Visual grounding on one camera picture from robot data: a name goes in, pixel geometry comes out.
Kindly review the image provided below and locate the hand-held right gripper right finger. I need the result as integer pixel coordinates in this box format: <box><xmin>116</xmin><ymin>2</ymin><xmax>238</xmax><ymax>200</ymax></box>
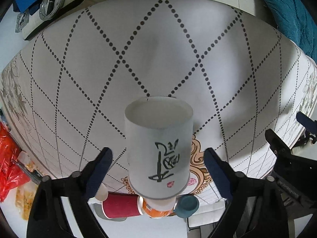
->
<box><xmin>204</xmin><ymin>147</ymin><xmax>291</xmax><ymax>238</ymax></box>

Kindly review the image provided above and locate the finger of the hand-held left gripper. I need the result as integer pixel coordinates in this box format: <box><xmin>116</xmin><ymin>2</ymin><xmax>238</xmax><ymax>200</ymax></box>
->
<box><xmin>264</xmin><ymin>128</ymin><xmax>294</xmax><ymax>163</ymax></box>
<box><xmin>296</xmin><ymin>111</ymin><xmax>317</xmax><ymax>145</ymax></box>

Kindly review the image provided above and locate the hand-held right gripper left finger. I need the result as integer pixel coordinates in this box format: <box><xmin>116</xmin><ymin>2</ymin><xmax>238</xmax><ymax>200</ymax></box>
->
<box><xmin>27</xmin><ymin>147</ymin><xmax>113</xmax><ymax>238</ymax></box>

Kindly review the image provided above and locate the white cup with black calligraphy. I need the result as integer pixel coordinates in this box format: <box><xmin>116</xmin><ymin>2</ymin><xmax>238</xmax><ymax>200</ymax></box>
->
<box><xmin>124</xmin><ymin>96</ymin><xmax>194</xmax><ymax>201</ymax></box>

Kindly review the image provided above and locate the small white paper cup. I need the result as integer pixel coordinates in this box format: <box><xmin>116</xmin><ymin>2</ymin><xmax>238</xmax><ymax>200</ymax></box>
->
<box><xmin>95</xmin><ymin>183</ymin><xmax>108</xmax><ymax>201</ymax></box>

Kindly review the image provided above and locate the red paper cup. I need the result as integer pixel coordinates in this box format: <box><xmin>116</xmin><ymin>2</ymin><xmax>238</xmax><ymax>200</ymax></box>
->
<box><xmin>102</xmin><ymin>193</ymin><xmax>143</xmax><ymax>220</ymax></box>

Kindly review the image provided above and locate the teal cup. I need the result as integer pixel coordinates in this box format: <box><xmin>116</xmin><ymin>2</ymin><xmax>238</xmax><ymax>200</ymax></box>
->
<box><xmin>173</xmin><ymin>195</ymin><xmax>200</xmax><ymax>219</ymax></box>

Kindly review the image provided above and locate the orange paper cup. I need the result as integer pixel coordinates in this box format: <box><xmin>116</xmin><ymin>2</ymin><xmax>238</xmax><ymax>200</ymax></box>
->
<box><xmin>140</xmin><ymin>196</ymin><xmax>176</xmax><ymax>219</ymax></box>

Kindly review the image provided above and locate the yellow snack packet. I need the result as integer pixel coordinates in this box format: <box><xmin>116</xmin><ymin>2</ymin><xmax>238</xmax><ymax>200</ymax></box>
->
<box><xmin>15</xmin><ymin>185</ymin><xmax>35</xmax><ymax>222</ymax></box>

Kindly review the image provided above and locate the red plastic bag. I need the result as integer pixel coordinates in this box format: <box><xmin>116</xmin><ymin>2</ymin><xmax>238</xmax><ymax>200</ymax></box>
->
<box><xmin>0</xmin><ymin>121</ymin><xmax>31</xmax><ymax>203</ymax></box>

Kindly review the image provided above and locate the teal towel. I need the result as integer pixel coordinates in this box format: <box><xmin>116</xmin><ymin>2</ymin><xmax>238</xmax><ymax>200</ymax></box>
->
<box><xmin>256</xmin><ymin>0</ymin><xmax>317</xmax><ymax>62</ymax></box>

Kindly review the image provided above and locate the white dotted tablecloth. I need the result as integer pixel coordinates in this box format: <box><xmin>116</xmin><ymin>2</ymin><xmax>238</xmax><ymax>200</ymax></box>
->
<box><xmin>0</xmin><ymin>0</ymin><xmax>317</xmax><ymax>204</ymax></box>

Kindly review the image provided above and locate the round metal ring fitting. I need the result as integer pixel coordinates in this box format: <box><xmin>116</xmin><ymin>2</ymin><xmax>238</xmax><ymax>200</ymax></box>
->
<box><xmin>38</xmin><ymin>0</ymin><xmax>67</xmax><ymax>21</ymax></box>

